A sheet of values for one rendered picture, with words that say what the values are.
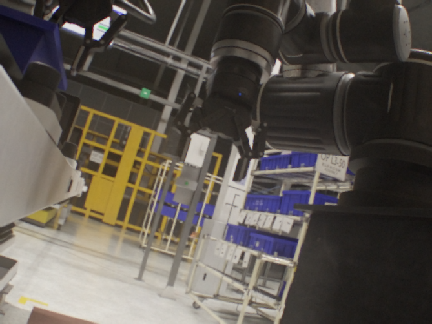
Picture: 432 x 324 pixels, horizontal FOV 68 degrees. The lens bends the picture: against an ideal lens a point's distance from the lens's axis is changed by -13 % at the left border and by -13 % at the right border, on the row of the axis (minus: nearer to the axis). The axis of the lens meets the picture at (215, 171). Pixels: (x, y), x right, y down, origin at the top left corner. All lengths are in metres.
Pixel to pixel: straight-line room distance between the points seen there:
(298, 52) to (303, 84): 0.13
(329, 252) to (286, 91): 0.38
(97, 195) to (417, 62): 10.24
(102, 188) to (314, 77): 10.02
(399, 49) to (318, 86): 0.23
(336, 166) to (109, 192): 8.55
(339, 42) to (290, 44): 0.10
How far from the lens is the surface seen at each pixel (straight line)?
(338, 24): 0.70
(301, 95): 0.83
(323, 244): 0.72
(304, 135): 0.83
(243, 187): 4.57
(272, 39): 0.59
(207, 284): 4.48
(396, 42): 0.67
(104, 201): 10.69
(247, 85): 0.56
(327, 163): 2.78
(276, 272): 5.39
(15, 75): 0.29
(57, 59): 0.47
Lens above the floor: 0.81
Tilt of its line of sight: 8 degrees up
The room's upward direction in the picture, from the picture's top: 16 degrees clockwise
